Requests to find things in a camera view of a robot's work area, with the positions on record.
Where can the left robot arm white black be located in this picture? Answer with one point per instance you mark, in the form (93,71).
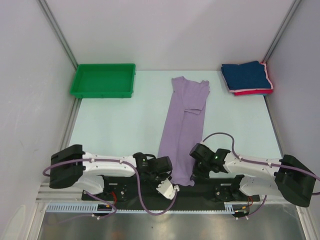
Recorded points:
(74,167)

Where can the red folded shirt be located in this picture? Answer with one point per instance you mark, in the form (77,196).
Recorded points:
(253,80)

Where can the light blue cable duct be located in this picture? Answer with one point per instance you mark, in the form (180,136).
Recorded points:
(100,208)

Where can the purple t shirt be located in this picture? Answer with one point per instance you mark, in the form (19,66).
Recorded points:
(184,126)

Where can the pink folded shirt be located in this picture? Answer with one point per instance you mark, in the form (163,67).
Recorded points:
(252,89)

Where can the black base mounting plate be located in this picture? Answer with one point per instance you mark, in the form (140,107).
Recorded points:
(205,195)

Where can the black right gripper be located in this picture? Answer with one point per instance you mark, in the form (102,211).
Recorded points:
(197,175)

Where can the right aluminium corner post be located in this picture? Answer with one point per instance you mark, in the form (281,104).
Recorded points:
(282,29)

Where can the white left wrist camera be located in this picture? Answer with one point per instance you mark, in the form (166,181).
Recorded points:
(167,189)

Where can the navy blue folded shirt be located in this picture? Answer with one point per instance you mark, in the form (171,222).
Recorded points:
(246,75)

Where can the green plastic tray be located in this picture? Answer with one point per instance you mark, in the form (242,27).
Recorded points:
(115,80)

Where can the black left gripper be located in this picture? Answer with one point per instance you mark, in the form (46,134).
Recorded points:
(163,176)

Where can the aluminium corner post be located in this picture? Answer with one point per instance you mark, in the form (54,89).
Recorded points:
(282,29)
(49,15)

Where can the left aluminium corner post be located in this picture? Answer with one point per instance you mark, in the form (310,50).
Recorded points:
(49,15)

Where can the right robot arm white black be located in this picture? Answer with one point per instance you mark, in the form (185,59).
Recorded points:
(284,177)

